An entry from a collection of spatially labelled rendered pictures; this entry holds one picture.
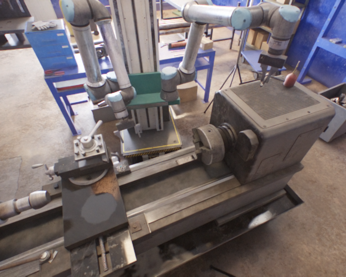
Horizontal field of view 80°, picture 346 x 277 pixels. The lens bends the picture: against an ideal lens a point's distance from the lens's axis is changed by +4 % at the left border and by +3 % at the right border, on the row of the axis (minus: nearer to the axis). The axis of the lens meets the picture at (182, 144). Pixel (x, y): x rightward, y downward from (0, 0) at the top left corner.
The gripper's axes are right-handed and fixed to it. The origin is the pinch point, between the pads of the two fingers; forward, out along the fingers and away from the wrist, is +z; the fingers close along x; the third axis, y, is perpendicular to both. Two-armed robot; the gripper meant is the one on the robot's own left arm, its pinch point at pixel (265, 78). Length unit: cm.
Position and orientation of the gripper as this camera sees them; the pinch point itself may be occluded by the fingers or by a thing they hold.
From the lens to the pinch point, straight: 131.7
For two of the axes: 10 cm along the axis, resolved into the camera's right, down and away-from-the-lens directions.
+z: -0.3, 6.8, 7.3
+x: 8.5, 4.0, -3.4
